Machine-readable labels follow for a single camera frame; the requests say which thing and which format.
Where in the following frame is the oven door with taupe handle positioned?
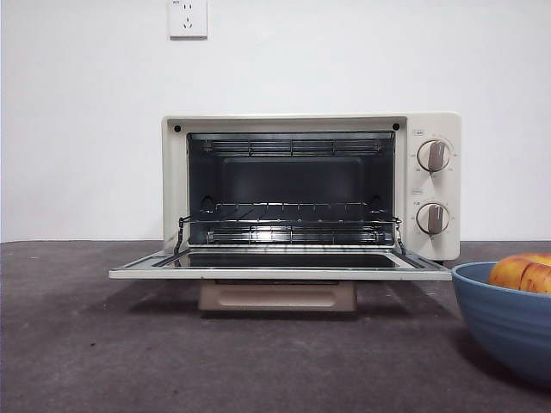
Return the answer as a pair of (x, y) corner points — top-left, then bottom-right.
(108, 217), (453, 312)

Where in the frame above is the temperature knob with taupe grip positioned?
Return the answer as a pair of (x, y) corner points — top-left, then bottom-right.
(417, 139), (451, 173)

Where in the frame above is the red yellow apple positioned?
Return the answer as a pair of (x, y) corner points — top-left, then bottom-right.
(487, 252), (551, 295)

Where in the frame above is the blue ribbed bowl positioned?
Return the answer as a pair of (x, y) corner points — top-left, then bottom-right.
(451, 261), (551, 386)

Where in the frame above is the cream Toshiba toaster oven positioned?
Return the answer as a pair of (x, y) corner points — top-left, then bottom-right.
(161, 112), (461, 264)

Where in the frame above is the timer knob with taupe grip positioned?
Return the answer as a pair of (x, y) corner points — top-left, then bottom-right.
(416, 201), (451, 237)

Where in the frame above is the metal wire oven rack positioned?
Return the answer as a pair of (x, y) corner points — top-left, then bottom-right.
(178, 201), (403, 227)

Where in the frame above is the white wall socket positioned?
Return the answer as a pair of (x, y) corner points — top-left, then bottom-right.
(169, 0), (208, 40)

